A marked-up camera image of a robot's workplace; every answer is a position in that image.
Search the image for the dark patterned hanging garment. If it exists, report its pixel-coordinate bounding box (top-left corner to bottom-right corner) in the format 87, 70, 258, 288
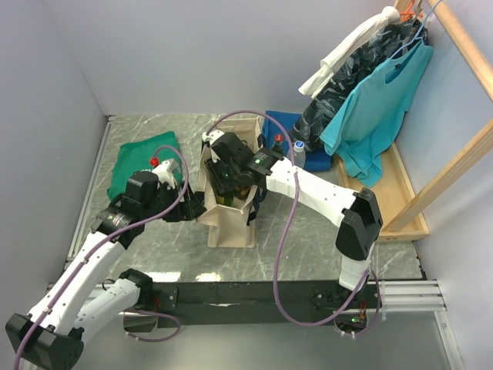
290, 19, 428, 153

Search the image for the blue folded cloth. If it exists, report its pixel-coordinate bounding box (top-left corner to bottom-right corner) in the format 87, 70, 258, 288
261, 110, 333, 173

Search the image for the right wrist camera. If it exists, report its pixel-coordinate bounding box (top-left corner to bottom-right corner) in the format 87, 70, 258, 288
202, 129, 224, 143

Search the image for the orange clothes hanger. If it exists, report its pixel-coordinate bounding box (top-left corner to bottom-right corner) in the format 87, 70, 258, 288
394, 0, 422, 22

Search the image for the white hanging garment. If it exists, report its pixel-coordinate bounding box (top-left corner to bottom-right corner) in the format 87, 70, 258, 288
298, 6, 401, 99

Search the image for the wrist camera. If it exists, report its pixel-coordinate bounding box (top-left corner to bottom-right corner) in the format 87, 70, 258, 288
202, 129, 224, 143
149, 157, 180, 189

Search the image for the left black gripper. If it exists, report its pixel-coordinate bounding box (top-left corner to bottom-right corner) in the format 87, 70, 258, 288
142, 180, 206, 222

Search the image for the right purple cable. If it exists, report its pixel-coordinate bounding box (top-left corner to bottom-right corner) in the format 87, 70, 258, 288
207, 110, 382, 337

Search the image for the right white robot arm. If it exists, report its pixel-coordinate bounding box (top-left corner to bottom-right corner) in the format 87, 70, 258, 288
202, 130, 383, 307

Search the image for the wooden clothes rack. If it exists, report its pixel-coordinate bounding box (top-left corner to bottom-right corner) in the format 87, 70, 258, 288
333, 0, 493, 242

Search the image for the red cap cola bottle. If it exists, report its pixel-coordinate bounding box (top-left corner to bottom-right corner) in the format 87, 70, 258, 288
271, 134, 284, 156

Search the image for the silver top can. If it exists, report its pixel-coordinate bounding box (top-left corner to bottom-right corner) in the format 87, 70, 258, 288
234, 185, 251, 200

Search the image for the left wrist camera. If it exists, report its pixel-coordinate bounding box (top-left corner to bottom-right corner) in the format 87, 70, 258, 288
149, 157, 180, 189

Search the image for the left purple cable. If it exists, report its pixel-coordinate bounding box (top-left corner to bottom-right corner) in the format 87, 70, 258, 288
13, 146, 189, 370

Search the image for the green glass bottle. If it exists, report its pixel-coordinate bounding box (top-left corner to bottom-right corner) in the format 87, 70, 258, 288
214, 190, 234, 207

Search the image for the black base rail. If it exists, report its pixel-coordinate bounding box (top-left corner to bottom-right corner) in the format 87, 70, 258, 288
122, 280, 381, 332

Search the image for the purple cable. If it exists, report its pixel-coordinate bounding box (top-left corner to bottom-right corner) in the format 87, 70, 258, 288
207, 110, 382, 337
13, 146, 189, 370

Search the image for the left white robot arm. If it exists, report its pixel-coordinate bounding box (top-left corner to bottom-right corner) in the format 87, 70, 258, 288
5, 169, 205, 369

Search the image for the clear blue cap bottle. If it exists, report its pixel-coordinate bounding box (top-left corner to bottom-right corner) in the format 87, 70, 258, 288
287, 140, 306, 169

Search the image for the beige canvas tote bag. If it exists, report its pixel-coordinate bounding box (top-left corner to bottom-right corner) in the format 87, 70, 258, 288
194, 118, 261, 247

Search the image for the blue clothes hanger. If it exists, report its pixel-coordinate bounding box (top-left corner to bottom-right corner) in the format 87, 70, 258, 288
387, 0, 444, 61

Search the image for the green folded t-shirt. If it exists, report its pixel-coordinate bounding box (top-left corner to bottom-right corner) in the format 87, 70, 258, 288
106, 131, 179, 200

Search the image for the turquoise hanging t-shirt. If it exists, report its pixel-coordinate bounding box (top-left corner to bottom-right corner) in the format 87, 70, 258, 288
320, 41, 433, 187

